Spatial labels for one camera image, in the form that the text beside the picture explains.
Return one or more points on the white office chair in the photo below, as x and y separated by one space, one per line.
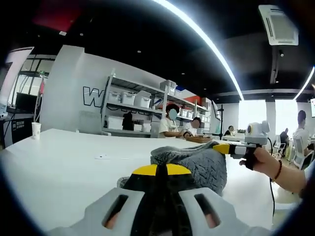
299 152

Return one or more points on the row of white storage bins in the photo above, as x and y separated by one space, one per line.
133 98

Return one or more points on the white ceiling air conditioner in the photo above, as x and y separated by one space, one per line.
280 24

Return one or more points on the black cabinet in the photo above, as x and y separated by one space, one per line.
17 132

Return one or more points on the long ceiling light strip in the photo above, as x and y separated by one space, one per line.
211 46

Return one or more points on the black ceiling track light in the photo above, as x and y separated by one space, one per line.
276 71

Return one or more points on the grey textured towel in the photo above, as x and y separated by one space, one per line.
204 167

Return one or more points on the short ceiling light strip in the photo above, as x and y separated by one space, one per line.
305 83

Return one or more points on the black tripod stand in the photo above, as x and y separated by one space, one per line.
221 123

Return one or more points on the white paper cup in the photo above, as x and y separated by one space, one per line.
36 130

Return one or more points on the person's right hand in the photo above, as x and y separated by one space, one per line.
267 163

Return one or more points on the wooden tray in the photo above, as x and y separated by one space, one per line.
198 139

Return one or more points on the red ceiling panel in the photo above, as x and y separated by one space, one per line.
56 14

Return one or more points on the black monitor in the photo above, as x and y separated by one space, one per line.
25 102

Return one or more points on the white flat card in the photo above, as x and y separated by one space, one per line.
102 156

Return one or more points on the grey metal shelf rack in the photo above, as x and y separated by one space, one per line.
160 91

